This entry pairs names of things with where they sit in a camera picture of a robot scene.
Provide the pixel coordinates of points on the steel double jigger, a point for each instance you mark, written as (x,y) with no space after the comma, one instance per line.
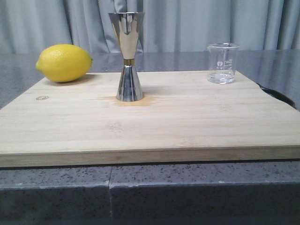
(127,27)

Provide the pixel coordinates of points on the grey curtain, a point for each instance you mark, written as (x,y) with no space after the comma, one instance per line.
(29,26)

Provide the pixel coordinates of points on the small glass beaker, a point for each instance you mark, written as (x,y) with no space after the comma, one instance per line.
(222,62)

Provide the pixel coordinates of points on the black object behind board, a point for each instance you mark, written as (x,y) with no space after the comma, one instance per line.
(278,95)

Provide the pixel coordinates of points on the light wooden cutting board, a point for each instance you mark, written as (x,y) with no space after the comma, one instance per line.
(182,117)

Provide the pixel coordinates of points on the yellow lemon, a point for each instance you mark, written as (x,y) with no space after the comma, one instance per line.
(64,63)

